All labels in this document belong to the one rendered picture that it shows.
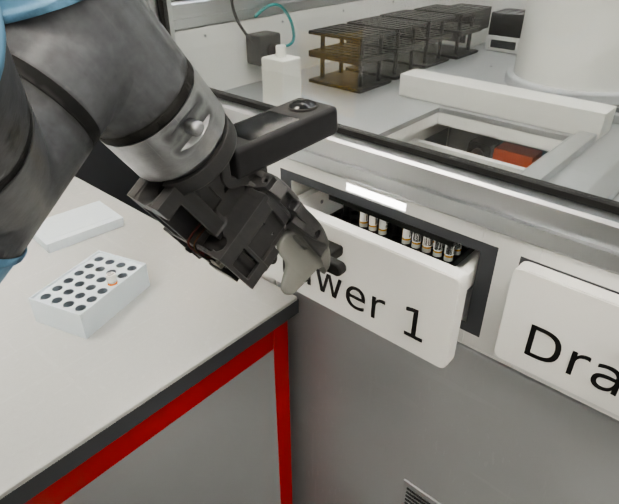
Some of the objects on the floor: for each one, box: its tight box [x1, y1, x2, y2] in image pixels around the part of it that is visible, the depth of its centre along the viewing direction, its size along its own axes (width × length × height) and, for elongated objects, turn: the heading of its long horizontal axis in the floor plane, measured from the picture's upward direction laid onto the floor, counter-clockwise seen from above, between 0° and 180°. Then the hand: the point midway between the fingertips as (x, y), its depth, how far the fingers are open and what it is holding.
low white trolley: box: [0, 176, 299, 504], centre depth 93 cm, size 58×62×76 cm
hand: (309, 252), depth 54 cm, fingers closed on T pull, 3 cm apart
